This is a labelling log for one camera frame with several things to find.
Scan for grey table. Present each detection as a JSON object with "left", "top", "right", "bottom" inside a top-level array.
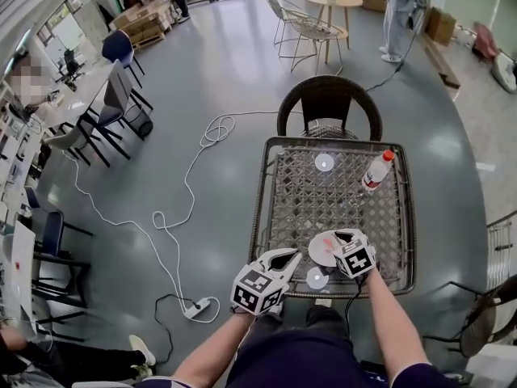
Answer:
[{"left": 23, "top": 60, "right": 119, "bottom": 137}]

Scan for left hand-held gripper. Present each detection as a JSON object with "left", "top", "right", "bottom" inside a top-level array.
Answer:
[{"left": 229, "top": 247, "right": 304, "bottom": 318}]

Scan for black frame chair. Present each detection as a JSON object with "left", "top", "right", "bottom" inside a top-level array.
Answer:
[{"left": 76, "top": 58, "right": 155, "bottom": 170}]

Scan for brown cardboard box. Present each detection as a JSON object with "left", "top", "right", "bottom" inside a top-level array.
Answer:
[{"left": 425, "top": 6, "right": 458, "bottom": 48}]

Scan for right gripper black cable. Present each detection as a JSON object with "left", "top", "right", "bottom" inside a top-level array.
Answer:
[{"left": 343, "top": 276, "right": 365, "bottom": 327}]

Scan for black wicker chair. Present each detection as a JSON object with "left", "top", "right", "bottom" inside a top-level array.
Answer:
[
  {"left": 422, "top": 274, "right": 517, "bottom": 359},
  {"left": 276, "top": 74, "right": 384, "bottom": 142}
]

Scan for white table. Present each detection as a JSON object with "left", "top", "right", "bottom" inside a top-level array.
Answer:
[{"left": 0, "top": 220, "right": 38, "bottom": 327}]

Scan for dark blue chair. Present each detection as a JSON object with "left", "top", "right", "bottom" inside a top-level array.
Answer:
[
  {"left": 23, "top": 186, "right": 95, "bottom": 331},
  {"left": 101, "top": 29, "right": 146, "bottom": 89}
]

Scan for wooden planks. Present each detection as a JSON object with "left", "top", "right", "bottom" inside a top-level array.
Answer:
[{"left": 419, "top": 33, "right": 462, "bottom": 91}]

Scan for person's right forearm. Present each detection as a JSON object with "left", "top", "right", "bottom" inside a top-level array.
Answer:
[{"left": 358, "top": 266, "right": 430, "bottom": 380}]

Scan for white power strip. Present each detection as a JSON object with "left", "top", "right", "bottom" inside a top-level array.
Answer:
[{"left": 183, "top": 297, "right": 212, "bottom": 319}]

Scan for black office chair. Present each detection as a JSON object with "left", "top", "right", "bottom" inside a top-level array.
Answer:
[{"left": 57, "top": 48, "right": 85, "bottom": 83}]

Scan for white floor cable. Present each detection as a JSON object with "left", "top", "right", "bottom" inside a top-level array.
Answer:
[{"left": 60, "top": 113, "right": 237, "bottom": 310}]

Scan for person's left forearm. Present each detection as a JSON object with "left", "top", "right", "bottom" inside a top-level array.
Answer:
[{"left": 170, "top": 310, "right": 260, "bottom": 388}]

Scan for black mesh bin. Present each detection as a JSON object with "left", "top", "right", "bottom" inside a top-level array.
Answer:
[{"left": 126, "top": 108, "right": 155, "bottom": 139}]

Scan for stack of cardboard boxes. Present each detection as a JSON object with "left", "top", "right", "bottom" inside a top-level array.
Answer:
[{"left": 107, "top": 0, "right": 181, "bottom": 52}]

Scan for clear water bottle red cap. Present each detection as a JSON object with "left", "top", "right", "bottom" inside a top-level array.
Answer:
[{"left": 359, "top": 149, "right": 396, "bottom": 192}]

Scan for rattan glass-top table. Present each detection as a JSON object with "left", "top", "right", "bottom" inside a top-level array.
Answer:
[{"left": 247, "top": 136, "right": 418, "bottom": 299}]

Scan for long black cable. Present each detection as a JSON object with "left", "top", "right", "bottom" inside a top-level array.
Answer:
[{"left": 364, "top": 5, "right": 423, "bottom": 94}]

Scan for pink armchair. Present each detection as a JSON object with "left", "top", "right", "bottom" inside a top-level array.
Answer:
[{"left": 472, "top": 21, "right": 500, "bottom": 62}]

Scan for metal wire chair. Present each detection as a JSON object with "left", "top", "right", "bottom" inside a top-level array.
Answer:
[
  {"left": 278, "top": 7, "right": 350, "bottom": 74},
  {"left": 262, "top": 0, "right": 309, "bottom": 58}
]

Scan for white round plate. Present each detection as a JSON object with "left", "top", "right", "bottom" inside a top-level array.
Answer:
[{"left": 307, "top": 232, "right": 345, "bottom": 269}]

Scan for white wire cart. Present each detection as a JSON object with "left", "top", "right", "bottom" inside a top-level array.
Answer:
[{"left": 485, "top": 211, "right": 517, "bottom": 295}]

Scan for person's dark clothing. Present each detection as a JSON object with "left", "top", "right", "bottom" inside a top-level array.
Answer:
[{"left": 136, "top": 304, "right": 460, "bottom": 388}]

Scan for grey chair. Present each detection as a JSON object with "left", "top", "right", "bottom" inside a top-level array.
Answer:
[{"left": 41, "top": 122, "right": 89, "bottom": 166}]

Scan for black floor cable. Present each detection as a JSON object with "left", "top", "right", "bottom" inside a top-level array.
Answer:
[{"left": 154, "top": 293, "right": 222, "bottom": 362}]

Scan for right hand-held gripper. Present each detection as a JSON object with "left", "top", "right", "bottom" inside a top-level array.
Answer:
[{"left": 330, "top": 228, "right": 379, "bottom": 280}]

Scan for white beanbag chair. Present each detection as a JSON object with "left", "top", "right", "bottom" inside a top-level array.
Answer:
[{"left": 490, "top": 52, "right": 517, "bottom": 93}]

